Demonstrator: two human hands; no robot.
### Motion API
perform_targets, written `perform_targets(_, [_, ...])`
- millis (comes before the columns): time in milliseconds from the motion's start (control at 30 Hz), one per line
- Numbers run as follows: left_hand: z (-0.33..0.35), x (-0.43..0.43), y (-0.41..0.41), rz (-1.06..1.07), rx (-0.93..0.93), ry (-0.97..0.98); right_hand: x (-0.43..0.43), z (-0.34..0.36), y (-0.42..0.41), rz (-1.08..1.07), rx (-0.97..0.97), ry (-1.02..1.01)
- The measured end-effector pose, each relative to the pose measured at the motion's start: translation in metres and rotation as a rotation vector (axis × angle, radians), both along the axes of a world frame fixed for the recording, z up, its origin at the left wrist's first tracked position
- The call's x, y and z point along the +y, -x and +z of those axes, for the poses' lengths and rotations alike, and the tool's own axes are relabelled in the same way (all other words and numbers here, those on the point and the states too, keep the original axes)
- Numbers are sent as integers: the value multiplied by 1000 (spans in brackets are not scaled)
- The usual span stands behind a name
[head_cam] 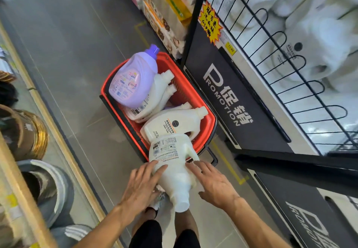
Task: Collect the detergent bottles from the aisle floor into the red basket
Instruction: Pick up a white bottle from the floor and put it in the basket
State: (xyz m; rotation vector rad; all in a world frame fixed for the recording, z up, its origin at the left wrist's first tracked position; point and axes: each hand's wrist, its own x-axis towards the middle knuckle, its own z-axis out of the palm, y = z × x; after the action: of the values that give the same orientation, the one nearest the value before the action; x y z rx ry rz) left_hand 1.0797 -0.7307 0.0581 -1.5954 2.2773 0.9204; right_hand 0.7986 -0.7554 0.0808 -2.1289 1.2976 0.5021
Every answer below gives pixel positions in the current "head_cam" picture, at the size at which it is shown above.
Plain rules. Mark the person's left hand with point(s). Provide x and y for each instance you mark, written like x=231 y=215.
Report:
x=139 y=189

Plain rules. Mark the person's right hand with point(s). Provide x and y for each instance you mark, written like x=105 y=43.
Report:
x=216 y=187

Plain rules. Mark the person's right thumb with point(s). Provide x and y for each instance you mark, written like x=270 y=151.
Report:
x=193 y=171

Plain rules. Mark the person's left thumb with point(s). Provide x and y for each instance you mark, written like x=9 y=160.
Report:
x=160 y=174

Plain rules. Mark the white detergent bottle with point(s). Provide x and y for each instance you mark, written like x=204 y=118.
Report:
x=156 y=108
x=158 y=88
x=172 y=166
x=173 y=123
x=181 y=106

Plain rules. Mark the person's right forearm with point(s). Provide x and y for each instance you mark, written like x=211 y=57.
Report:
x=254 y=225

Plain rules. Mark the person's left forearm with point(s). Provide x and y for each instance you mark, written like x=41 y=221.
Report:
x=106 y=228

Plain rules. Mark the person's white shoe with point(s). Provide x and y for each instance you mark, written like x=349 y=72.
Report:
x=159 y=200

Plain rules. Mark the person's left leg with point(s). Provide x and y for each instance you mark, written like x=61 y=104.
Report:
x=145 y=218

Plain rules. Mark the person's leg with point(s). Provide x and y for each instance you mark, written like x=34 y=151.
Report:
x=145 y=218
x=186 y=219

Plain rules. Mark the person's right leg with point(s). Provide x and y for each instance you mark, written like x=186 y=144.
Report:
x=186 y=219

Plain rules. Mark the person's black shorts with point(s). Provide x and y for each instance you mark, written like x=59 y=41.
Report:
x=156 y=236

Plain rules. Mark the black promotion display rack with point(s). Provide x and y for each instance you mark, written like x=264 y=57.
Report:
x=246 y=108

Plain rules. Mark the red plastic shopping basket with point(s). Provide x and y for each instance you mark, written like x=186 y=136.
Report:
x=193 y=88

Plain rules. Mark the purple detergent bottle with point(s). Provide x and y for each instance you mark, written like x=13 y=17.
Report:
x=134 y=82

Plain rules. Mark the grey striped container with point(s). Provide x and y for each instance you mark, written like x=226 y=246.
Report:
x=71 y=235

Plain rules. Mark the small yellow price tag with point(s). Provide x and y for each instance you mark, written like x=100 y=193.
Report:
x=230 y=48

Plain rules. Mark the wooden shelf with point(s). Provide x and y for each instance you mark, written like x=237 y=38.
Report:
x=25 y=200

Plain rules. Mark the gold rimmed metal pot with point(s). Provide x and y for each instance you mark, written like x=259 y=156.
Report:
x=28 y=133

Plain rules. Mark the row of printed packages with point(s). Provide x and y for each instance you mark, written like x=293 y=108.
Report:
x=163 y=28

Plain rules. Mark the yellow starburst price sign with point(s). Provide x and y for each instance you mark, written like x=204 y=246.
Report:
x=210 y=22

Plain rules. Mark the pile of white bottles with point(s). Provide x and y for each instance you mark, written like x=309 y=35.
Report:
x=316 y=26

